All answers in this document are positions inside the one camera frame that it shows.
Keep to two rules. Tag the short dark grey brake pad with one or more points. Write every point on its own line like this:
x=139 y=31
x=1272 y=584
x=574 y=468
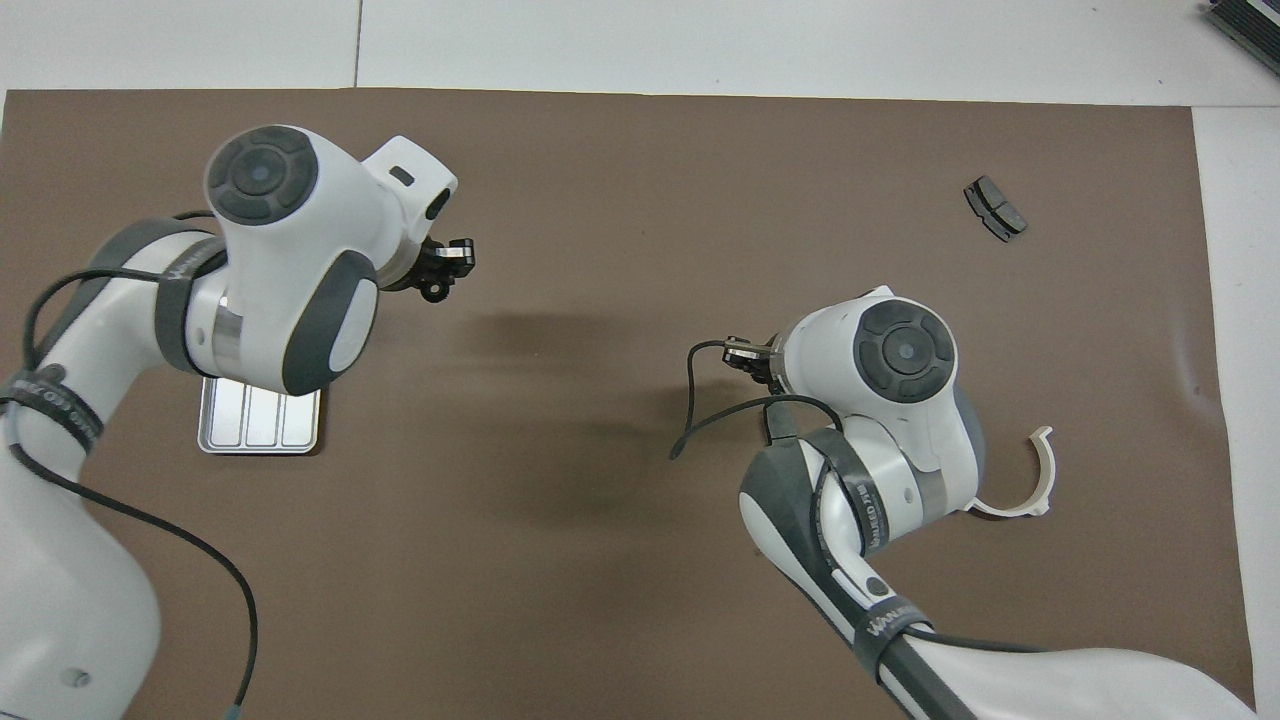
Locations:
x=995 y=208

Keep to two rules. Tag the dark grey ribbed device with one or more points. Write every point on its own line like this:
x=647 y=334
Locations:
x=1250 y=25

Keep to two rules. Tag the black bearing gear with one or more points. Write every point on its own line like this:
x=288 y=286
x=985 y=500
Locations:
x=433 y=292

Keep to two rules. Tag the brown table mat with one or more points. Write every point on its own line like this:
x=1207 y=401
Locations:
x=650 y=200

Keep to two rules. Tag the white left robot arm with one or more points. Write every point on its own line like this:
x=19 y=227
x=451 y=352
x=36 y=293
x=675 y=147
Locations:
x=290 y=250

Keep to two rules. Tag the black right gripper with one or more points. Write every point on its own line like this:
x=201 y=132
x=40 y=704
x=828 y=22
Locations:
x=771 y=362

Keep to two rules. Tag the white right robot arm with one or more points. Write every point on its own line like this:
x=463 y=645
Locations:
x=900 y=350

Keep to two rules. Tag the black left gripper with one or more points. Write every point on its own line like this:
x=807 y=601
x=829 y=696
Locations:
x=425 y=265

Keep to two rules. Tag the silver metal tray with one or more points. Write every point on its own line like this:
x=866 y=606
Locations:
x=260 y=425

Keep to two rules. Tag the white curved plastic bracket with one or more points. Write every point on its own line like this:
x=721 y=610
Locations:
x=1049 y=470

